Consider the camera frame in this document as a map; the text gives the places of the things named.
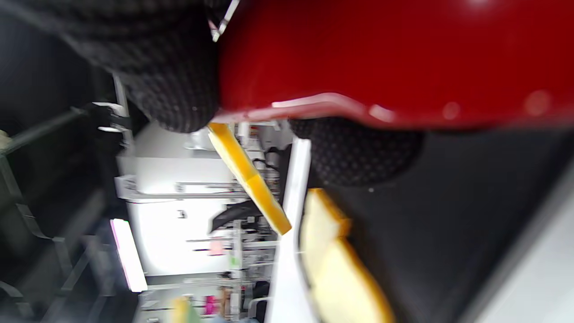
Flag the person's right hand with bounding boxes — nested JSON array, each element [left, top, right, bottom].
[[13, 0, 425, 187]]

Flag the white toast slice orange crust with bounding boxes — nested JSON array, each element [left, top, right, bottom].
[[300, 188, 352, 274], [207, 122, 293, 236], [307, 237, 396, 323]]

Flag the red handled metal kitchen tongs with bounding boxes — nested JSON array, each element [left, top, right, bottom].
[[210, 0, 574, 131]]

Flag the black plastic tray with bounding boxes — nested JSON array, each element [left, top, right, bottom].
[[298, 129, 574, 323]]

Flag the black office chair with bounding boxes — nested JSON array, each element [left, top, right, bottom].
[[208, 199, 261, 235]]

